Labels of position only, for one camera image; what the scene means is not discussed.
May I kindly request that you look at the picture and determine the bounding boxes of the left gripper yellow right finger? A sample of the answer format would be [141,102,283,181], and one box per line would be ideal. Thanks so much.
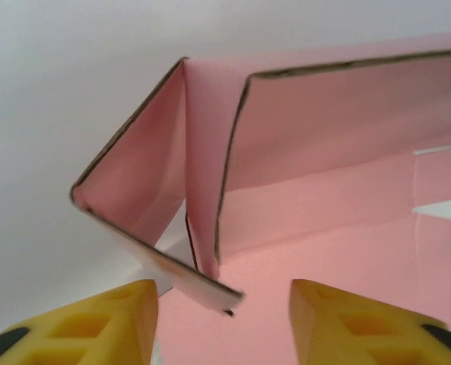
[289,278,451,365]

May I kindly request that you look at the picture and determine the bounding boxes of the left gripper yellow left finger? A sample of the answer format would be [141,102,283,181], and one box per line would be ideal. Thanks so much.
[0,279,160,365]

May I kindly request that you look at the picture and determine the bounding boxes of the pink paper box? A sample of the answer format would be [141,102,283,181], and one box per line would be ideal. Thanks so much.
[68,33,451,365]

